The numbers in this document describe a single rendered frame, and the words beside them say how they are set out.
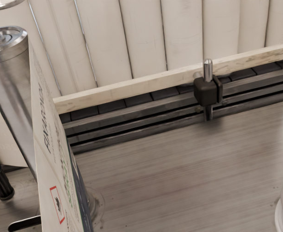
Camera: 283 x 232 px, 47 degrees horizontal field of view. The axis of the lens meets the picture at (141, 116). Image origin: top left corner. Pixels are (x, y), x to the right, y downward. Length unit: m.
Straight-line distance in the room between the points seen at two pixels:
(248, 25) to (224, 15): 0.05
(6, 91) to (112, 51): 0.22
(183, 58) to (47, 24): 0.18
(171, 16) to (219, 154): 0.18
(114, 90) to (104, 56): 0.05
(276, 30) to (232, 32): 0.08
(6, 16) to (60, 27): 0.06
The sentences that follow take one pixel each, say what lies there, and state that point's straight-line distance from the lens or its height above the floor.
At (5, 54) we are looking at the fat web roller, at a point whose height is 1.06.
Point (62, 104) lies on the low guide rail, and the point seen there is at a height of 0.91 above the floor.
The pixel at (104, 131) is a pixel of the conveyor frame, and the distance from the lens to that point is 0.45.
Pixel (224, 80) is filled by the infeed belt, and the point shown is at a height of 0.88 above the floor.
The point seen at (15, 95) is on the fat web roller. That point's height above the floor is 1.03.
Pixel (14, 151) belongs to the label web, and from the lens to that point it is 0.34.
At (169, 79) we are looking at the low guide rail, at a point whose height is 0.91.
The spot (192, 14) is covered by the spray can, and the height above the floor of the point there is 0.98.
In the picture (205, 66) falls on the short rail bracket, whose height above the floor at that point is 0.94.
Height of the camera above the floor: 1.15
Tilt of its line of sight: 39 degrees down
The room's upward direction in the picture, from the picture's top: 10 degrees counter-clockwise
